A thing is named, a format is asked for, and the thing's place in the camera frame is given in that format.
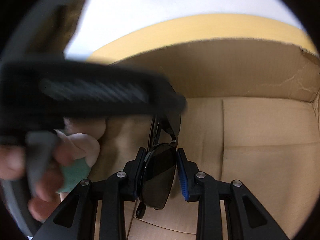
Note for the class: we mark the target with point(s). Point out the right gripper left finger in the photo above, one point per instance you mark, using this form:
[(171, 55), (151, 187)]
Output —
[(76, 215)]

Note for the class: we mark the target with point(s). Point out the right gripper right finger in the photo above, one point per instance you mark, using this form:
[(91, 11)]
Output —
[(246, 217)]

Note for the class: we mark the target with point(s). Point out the black sunglasses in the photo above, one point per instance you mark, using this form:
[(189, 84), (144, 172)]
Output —
[(159, 165)]

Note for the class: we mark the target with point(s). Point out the person's left hand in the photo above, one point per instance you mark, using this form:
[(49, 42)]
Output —
[(44, 175)]

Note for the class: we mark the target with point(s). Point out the pig plush teal shirt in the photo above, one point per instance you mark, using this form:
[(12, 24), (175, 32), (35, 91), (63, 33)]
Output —
[(76, 148)]

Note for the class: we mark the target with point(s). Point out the cardboard box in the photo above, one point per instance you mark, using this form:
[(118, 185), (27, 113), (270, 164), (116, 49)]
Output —
[(252, 115)]

